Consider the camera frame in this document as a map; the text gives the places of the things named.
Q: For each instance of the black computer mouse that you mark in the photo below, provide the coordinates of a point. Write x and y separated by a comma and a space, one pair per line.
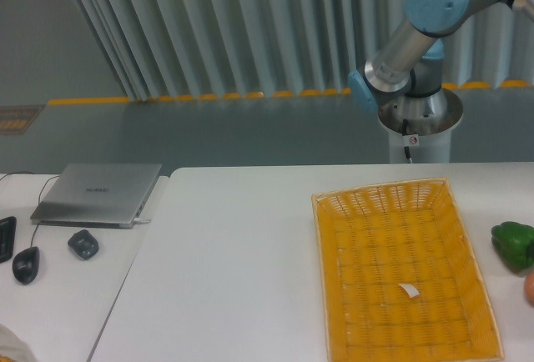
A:
25, 265

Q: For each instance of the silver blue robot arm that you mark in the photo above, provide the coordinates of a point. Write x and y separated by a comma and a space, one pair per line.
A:
389, 73

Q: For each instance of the small black plastic holder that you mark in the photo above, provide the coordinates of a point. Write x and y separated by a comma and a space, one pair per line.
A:
84, 244

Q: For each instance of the white paper label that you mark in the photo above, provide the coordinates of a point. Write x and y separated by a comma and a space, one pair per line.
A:
410, 290

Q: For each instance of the yellow wicker basket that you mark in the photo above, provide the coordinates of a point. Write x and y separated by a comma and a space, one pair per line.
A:
373, 237

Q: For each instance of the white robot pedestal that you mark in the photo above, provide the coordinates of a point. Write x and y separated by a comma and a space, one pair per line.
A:
419, 129

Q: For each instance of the white cloth bag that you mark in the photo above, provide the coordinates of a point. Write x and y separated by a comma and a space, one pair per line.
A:
13, 348

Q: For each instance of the orange round fruit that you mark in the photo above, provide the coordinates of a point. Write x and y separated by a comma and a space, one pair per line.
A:
528, 288

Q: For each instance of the green bell pepper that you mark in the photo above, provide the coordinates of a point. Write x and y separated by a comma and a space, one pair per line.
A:
513, 242

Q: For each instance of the silver closed laptop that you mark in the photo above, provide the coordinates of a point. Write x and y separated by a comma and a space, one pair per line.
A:
98, 195

